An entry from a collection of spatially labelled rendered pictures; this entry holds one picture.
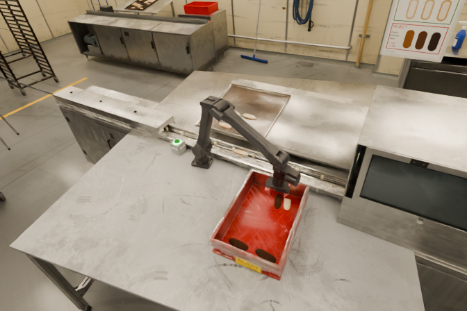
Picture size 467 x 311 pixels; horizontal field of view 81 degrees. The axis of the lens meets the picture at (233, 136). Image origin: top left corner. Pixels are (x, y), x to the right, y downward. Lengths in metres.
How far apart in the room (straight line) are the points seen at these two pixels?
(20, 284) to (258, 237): 1.94
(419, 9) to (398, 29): 0.14
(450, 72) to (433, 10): 1.14
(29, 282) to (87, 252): 1.24
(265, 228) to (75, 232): 0.94
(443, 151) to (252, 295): 0.88
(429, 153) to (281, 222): 0.68
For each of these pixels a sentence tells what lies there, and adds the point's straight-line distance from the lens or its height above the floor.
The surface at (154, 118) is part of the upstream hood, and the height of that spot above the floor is 0.92.
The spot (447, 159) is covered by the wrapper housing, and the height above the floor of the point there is 1.30.
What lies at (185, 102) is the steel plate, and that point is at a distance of 2.40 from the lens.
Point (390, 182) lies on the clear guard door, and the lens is 1.21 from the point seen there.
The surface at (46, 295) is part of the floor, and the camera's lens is 2.59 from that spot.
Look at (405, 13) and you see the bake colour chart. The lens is 1.96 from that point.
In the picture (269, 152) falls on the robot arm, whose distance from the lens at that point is 1.23.
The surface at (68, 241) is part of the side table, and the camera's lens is 1.62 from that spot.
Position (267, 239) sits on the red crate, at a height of 0.82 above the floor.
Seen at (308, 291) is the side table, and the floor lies 0.82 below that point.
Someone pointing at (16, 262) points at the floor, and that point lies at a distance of 2.92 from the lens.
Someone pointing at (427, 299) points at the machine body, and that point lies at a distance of 1.76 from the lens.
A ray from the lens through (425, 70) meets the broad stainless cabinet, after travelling 2.99.
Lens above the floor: 1.96
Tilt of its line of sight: 37 degrees down
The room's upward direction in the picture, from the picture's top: 5 degrees counter-clockwise
